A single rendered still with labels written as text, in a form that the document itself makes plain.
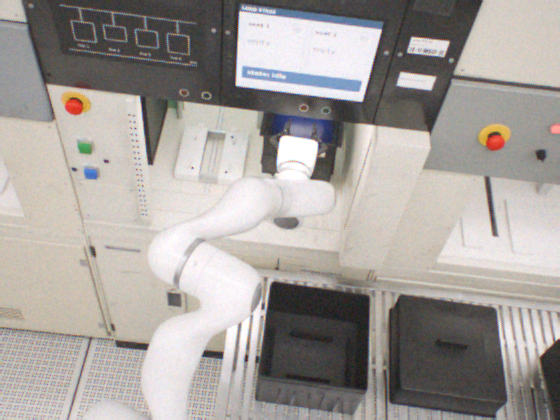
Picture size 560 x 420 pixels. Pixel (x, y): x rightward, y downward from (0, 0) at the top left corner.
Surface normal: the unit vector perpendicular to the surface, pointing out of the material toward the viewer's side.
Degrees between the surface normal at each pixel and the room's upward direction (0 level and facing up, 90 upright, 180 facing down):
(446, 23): 90
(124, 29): 90
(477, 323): 0
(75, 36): 90
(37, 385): 0
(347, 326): 0
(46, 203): 90
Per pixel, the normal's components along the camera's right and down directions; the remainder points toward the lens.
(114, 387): 0.09, -0.59
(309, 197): 0.49, -0.04
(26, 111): -0.08, 0.80
